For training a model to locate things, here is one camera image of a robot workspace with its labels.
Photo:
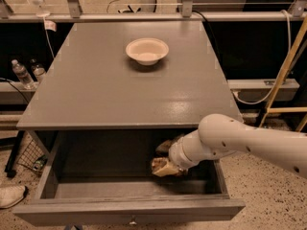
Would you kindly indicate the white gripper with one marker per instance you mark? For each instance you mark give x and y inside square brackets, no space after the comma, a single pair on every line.
[177,156]

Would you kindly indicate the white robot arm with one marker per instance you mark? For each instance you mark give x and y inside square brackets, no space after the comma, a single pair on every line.
[218,136]

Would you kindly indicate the metal drawer knob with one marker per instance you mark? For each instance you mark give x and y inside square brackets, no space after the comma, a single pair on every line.
[133,222]

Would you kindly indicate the open grey top drawer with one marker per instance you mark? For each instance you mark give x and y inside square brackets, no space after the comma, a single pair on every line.
[105,177]

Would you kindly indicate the green can in basket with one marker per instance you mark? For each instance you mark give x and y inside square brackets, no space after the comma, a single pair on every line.
[39,163]

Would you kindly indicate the grey wooden cabinet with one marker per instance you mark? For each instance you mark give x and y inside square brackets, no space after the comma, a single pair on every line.
[93,84]

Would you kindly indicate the white paper bowl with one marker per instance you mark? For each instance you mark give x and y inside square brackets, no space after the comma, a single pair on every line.
[147,51]

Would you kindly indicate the clear water bottle right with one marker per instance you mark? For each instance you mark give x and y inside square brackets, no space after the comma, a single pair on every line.
[38,70]

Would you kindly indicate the clear water bottle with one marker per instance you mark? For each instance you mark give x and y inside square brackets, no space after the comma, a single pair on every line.
[23,75]
[38,70]

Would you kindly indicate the white sneaker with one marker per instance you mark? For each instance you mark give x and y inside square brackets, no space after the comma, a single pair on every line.
[11,195]

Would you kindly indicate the clear water bottle left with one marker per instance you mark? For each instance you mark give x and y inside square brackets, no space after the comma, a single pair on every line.
[23,75]

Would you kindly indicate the white webcam on stand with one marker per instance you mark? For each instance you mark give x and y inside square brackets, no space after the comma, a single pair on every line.
[41,13]

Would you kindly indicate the black wire basket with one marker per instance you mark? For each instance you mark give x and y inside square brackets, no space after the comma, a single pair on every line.
[29,155]

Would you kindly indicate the aluminium frame rail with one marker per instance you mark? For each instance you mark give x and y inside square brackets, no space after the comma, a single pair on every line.
[212,16]

